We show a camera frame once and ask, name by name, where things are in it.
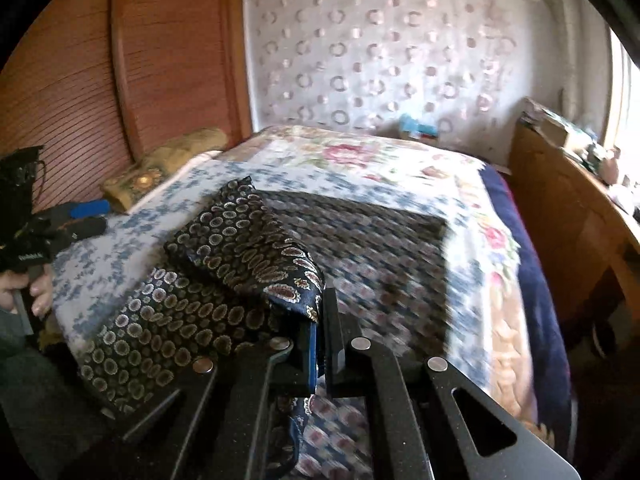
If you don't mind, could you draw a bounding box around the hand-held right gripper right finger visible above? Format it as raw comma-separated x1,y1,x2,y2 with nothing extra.
320,287,578,480

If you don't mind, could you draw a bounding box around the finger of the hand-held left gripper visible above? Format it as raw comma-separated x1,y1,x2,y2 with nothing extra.
47,199,111,224
49,216,108,249

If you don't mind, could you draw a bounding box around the navy blanket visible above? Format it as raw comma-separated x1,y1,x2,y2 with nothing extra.
479,164,574,443

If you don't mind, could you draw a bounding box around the wooden desk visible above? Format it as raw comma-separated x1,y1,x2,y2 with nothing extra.
507,122,640,353

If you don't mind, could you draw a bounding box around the teal box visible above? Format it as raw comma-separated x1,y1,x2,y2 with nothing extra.
399,114,440,142

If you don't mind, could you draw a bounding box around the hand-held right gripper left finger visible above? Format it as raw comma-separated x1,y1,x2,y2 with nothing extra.
60,322,317,480

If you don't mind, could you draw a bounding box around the clutter on desk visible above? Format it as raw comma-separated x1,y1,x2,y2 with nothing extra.
519,96,640,211

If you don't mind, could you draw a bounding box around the floral bedspread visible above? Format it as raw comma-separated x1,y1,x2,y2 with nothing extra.
50,125,546,453

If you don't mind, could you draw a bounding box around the white circle-pattern curtain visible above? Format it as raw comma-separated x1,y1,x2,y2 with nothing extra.
244,0,568,137

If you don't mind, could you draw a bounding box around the navy medallion-print shirt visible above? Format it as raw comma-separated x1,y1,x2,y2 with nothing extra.
77,175,451,480

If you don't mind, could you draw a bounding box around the embroidered olive pillow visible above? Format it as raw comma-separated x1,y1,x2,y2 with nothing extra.
99,127,232,212

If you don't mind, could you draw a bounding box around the wooden headboard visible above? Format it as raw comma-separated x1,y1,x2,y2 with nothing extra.
0,0,256,211

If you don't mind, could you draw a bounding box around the person's left hand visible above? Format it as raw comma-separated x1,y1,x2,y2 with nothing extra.
0,266,54,318

